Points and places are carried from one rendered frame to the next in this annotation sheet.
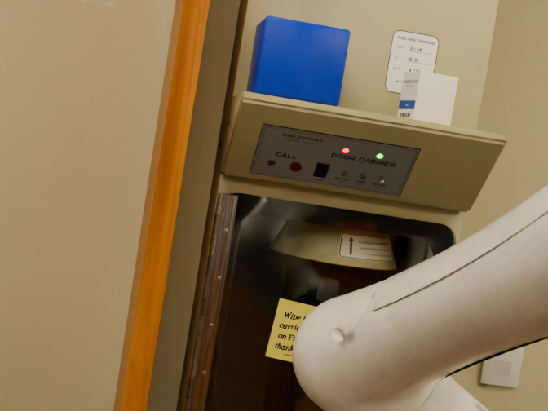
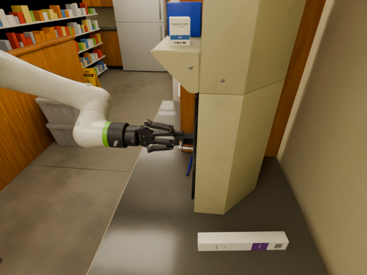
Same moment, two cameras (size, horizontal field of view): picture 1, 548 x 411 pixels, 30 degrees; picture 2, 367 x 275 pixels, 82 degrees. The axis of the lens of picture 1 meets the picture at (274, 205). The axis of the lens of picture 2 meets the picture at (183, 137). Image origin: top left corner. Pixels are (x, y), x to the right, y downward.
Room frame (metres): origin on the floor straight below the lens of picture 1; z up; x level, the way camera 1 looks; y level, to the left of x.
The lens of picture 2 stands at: (1.41, -0.74, 1.61)
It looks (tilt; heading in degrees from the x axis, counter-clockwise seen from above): 34 degrees down; 104
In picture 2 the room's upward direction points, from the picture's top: straight up
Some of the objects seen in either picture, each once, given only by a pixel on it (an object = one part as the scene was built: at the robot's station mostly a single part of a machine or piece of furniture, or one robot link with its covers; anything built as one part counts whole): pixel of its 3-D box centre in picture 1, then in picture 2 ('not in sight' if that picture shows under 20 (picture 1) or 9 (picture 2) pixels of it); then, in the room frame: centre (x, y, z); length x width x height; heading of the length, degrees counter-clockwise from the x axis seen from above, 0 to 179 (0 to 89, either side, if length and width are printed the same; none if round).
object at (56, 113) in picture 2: not in sight; (69, 102); (-0.59, 1.32, 0.49); 0.60 x 0.42 x 0.33; 98
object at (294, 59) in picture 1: (296, 64); (185, 18); (1.23, 0.00, 1.56); 0.10 x 0.10 x 0.09; 8
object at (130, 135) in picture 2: not in sight; (140, 136); (1.11, -0.17, 1.20); 0.09 x 0.07 x 0.08; 8
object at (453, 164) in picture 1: (360, 154); (182, 57); (1.25, -0.09, 1.46); 0.32 x 0.11 x 0.10; 98
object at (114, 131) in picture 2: not in sight; (120, 135); (1.04, -0.18, 1.20); 0.12 x 0.06 x 0.09; 98
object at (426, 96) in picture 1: (426, 99); (179, 30); (1.26, -0.16, 1.54); 0.05 x 0.05 x 0.06; 16
